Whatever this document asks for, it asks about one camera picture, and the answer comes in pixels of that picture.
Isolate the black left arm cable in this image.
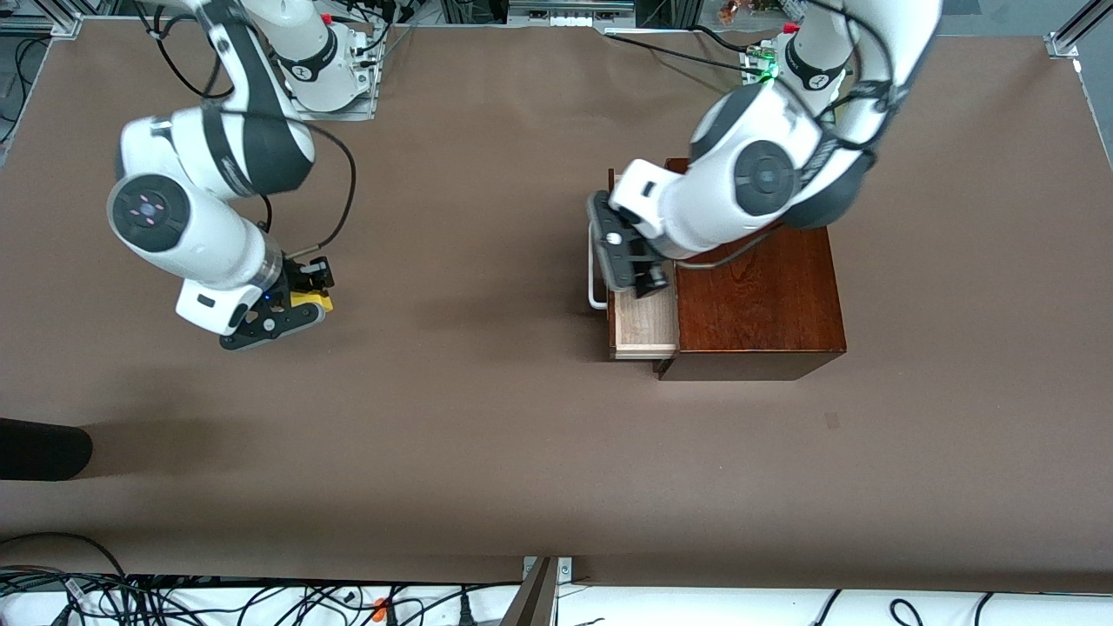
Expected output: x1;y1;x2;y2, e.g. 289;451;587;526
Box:
804;0;901;162

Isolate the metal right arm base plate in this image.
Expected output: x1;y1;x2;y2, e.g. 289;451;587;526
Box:
287;85;379;121

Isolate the aluminium frame profile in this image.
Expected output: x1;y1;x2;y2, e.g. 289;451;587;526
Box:
1046;0;1113;60
0;0;85;40

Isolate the short black table cable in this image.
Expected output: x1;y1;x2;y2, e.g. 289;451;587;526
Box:
691;24;766;55

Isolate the long black table cable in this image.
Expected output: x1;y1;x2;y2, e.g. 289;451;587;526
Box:
604;30;766;77

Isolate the wooden drawer with white handle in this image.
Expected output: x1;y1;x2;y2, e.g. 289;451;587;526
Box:
588;168;681;360

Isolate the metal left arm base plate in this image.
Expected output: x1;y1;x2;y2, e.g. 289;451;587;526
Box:
741;48;783;88

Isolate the black cylinder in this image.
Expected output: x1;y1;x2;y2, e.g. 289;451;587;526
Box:
0;417;94;482

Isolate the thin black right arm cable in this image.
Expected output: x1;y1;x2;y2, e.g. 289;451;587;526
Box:
135;4;237;101

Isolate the black arched cable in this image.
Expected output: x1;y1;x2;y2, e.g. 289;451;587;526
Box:
0;532;131;582

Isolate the dark grey post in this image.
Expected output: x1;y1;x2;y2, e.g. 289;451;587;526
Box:
500;556;559;626

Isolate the dark brown wooden cabinet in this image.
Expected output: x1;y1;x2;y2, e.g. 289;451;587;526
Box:
654;157;848;382

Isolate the white power strip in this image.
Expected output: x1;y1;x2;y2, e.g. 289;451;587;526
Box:
509;0;636;27

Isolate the silver metal bracket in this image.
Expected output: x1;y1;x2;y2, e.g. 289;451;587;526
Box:
522;556;575;585

